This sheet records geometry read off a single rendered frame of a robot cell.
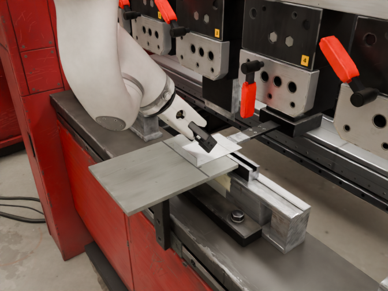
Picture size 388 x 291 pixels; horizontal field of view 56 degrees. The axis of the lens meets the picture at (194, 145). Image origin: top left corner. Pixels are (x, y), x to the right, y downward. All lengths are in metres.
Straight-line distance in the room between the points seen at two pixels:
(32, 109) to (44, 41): 0.27
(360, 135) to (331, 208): 1.83
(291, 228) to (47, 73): 1.11
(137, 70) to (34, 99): 0.98
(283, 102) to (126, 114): 0.25
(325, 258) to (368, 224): 1.54
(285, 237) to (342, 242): 1.42
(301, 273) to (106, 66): 0.51
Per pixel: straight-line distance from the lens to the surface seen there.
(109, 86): 0.51
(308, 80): 0.56
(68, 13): 0.52
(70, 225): 1.89
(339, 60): 0.49
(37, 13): 1.47
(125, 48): 0.59
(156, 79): 0.63
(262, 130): 0.91
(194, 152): 0.81
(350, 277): 0.78
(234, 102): 0.76
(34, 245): 2.16
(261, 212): 0.77
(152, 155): 0.81
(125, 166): 0.78
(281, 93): 0.60
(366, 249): 2.17
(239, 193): 0.80
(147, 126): 1.11
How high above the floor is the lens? 1.43
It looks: 31 degrees down
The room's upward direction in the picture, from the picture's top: straight up
